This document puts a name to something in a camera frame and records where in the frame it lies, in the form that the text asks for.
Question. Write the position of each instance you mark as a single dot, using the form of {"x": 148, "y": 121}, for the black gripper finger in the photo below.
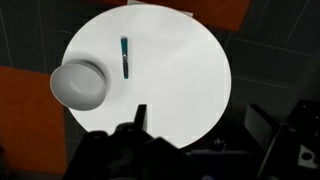
{"x": 140, "y": 119}

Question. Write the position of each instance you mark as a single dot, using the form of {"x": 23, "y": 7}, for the teal marker pen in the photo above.
{"x": 124, "y": 48}

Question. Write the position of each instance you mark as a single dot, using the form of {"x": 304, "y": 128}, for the grey bowl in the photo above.
{"x": 79, "y": 86}

